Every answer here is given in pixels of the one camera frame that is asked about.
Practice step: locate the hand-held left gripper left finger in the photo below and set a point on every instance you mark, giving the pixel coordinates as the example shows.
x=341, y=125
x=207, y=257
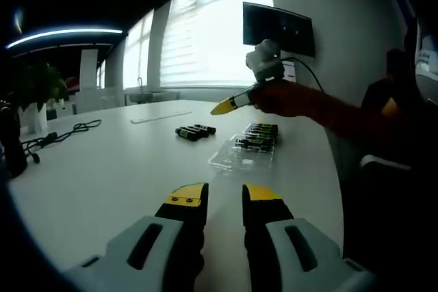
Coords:
x=154, y=254

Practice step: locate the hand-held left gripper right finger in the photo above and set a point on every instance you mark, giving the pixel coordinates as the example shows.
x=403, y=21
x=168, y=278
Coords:
x=308, y=258

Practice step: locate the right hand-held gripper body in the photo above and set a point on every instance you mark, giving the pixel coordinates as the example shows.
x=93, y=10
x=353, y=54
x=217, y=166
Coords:
x=268, y=63

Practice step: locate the brown medicine bottle green label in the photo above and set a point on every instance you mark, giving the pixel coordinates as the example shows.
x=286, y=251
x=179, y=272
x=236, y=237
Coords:
x=209, y=129
x=194, y=131
x=184, y=133
x=202, y=128

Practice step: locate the group of brown medicine bottles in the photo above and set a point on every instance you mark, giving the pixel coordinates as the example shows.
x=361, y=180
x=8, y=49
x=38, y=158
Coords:
x=263, y=129

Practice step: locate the clear plastic box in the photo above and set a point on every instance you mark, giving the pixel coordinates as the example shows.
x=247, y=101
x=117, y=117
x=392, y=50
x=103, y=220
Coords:
x=232, y=162

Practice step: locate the person's right hand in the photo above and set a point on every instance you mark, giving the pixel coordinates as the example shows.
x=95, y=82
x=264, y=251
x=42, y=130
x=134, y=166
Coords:
x=277, y=98

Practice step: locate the bright window with blinds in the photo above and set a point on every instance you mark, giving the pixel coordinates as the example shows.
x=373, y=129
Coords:
x=212, y=32

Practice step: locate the grey sink counter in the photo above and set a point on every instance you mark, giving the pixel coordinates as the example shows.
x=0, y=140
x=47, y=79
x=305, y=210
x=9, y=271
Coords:
x=154, y=97

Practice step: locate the metal faucet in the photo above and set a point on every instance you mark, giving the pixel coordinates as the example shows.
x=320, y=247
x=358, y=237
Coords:
x=140, y=83

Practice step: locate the person's dark clothed body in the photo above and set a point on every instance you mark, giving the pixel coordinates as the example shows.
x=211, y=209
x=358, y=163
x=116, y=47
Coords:
x=393, y=203

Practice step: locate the white low cabinet row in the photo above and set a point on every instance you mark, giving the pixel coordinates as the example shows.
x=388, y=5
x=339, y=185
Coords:
x=99, y=100

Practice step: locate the long ceiling light strip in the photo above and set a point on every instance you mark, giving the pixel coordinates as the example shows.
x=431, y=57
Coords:
x=65, y=35

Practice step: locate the green plant white pot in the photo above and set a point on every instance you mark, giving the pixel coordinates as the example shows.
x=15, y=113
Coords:
x=34, y=83

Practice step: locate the wall-mounted black monitor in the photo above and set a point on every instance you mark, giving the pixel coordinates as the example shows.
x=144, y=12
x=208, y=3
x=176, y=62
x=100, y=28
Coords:
x=273, y=25

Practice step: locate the red blue flag wall print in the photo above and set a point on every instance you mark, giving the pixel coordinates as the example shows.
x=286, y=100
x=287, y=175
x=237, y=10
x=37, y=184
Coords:
x=73, y=85

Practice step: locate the white blue wall poster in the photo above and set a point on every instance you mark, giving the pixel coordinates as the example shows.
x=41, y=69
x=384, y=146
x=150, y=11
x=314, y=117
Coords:
x=426, y=59

